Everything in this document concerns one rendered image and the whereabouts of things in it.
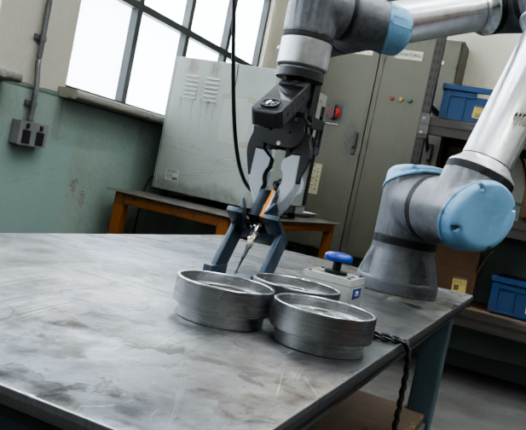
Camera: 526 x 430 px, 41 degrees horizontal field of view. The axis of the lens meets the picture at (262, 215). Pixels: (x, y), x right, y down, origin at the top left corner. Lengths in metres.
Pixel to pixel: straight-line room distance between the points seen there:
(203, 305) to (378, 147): 4.01
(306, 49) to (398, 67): 3.72
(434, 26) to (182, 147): 2.10
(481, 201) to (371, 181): 3.53
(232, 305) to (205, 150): 2.50
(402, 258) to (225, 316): 0.60
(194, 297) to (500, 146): 0.65
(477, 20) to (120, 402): 1.03
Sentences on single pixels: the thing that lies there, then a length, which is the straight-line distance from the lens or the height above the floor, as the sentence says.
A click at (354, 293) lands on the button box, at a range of 0.96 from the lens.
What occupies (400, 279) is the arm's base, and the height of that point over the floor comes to 0.83.
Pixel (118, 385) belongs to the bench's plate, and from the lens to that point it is 0.49.
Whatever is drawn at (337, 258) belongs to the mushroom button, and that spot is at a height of 0.87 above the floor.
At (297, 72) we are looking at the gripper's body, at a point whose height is 1.11.
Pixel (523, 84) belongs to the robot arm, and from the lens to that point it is 1.22.
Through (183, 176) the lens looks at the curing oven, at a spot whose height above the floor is 0.89.
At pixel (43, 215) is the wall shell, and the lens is 2.92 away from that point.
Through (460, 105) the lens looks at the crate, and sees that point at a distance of 4.33.
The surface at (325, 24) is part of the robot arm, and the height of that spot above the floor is 1.18.
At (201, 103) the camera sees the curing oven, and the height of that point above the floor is 1.23.
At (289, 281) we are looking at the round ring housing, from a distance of 0.88.
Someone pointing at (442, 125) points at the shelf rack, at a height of 1.46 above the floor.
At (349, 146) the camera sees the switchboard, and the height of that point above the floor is 1.27.
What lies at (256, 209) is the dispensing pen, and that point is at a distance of 0.98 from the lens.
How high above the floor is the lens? 0.96
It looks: 3 degrees down
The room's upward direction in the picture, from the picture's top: 11 degrees clockwise
